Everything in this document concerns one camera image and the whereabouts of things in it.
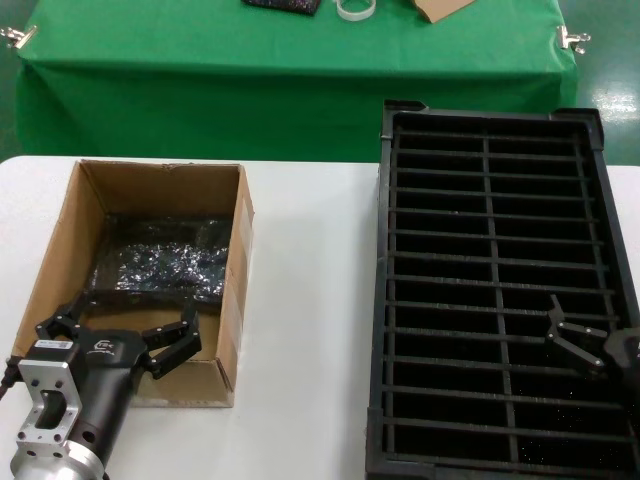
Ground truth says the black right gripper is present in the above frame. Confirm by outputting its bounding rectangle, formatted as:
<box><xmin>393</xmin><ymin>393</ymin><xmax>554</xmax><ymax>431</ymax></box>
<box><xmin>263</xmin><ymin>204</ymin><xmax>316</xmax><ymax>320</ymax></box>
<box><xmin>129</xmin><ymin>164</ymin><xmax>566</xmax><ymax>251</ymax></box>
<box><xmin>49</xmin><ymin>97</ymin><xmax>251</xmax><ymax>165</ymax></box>
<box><xmin>544</xmin><ymin>293</ymin><xmax>640</xmax><ymax>386</ymax></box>

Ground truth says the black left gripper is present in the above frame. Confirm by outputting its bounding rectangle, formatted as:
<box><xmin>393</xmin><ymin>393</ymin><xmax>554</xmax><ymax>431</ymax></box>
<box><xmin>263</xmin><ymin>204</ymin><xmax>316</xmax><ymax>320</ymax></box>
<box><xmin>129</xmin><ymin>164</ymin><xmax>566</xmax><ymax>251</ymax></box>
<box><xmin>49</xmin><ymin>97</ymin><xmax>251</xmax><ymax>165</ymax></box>
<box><xmin>34</xmin><ymin>291</ymin><xmax>203</xmax><ymax>464</ymax></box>

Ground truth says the translucent antistatic bag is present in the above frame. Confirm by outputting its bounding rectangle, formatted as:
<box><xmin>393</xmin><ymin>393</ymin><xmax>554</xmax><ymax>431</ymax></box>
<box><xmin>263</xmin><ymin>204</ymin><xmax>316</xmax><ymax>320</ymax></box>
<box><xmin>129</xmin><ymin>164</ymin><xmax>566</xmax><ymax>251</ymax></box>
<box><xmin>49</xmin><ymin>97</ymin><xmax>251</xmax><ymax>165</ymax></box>
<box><xmin>83</xmin><ymin>212</ymin><xmax>232</xmax><ymax>317</ymax></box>

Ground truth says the brown cardboard box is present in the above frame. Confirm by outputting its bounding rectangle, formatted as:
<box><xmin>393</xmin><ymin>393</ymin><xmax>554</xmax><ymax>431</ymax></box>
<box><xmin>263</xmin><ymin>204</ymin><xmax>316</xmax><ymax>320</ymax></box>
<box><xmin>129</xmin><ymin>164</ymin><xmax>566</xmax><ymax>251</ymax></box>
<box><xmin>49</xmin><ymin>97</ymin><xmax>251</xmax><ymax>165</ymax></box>
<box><xmin>9</xmin><ymin>158</ymin><xmax>257</xmax><ymax>409</ymax></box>

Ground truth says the black slotted container tray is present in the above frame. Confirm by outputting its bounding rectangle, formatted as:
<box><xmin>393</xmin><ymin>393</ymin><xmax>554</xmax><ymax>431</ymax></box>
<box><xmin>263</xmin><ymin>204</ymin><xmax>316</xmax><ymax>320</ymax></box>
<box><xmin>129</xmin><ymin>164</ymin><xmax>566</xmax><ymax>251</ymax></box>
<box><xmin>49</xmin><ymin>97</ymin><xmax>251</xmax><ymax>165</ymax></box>
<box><xmin>363</xmin><ymin>98</ymin><xmax>640</xmax><ymax>480</ymax></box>

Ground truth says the green tablecloth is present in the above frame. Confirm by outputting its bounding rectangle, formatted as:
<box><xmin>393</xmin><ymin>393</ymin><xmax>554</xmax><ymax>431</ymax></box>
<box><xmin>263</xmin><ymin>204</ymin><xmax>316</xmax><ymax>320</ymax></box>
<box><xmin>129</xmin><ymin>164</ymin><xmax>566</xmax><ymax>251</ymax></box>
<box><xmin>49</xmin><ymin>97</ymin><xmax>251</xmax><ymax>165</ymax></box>
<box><xmin>13</xmin><ymin>0</ymin><xmax>581</xmax><ymax>164</ymax></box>

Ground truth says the silver binder clip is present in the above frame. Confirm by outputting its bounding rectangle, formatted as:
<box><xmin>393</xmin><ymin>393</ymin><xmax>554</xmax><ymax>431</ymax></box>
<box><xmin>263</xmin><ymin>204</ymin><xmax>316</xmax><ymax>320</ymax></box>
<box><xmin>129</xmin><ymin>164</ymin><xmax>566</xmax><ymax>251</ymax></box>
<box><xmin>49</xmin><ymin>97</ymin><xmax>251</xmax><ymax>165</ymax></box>
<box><xmin>0</xmin><ymin>24</ymin><xmax>39</xmax><ymax>50</ymax></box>
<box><xmin>555</xmin><ymin>24</ymin><xmax>592</xmax><ymax>55</ymax></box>

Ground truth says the black glittery bag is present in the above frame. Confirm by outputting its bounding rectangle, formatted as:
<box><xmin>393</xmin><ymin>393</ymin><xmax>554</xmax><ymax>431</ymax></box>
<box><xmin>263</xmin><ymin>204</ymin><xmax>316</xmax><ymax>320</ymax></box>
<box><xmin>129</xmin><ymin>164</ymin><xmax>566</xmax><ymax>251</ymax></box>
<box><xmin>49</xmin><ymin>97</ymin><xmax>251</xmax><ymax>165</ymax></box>
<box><xmin>241</xmin><ymin>0</ymin><xmax>325</xmax><ymax>17</ymax></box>

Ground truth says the brown cardboard piece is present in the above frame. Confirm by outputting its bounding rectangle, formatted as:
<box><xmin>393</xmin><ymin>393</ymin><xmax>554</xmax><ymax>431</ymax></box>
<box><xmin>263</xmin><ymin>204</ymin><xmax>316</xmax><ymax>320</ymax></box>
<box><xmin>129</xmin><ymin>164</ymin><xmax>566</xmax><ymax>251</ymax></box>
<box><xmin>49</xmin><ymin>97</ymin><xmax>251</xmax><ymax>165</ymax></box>
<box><xmin>413</xmin><ymin>0</ymin><xmax>475</xmax><ymax>25</ymax></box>

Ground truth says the clear tape roll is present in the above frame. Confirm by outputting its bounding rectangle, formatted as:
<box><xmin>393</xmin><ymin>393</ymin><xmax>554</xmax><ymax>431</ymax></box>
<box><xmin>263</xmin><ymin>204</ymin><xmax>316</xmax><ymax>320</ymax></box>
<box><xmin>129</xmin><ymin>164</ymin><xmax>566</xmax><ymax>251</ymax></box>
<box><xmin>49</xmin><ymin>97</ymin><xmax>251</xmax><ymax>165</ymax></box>
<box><xmin>333</xmin><ymin>0</ymin><xmax>377</xmax><ymax>22</ymax></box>

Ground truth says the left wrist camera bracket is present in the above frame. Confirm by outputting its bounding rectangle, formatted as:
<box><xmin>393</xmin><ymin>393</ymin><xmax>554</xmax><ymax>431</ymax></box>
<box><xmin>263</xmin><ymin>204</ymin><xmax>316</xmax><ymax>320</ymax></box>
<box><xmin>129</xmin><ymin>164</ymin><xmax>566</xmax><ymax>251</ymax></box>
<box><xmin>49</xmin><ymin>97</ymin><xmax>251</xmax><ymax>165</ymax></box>
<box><xmin>14</xmin><ymin>337</ymin><xmax>85</xmax><ymax>456</ymax></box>

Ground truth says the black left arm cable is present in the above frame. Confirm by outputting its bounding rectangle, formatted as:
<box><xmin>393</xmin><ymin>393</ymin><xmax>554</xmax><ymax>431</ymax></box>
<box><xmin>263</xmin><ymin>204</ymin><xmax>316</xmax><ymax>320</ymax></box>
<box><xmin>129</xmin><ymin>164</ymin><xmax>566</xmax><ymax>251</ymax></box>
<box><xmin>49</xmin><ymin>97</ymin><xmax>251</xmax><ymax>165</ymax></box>
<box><xmin>0</xmin><ymin>357</ymin><xmax>24</xmax><ymax>401</ymax></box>

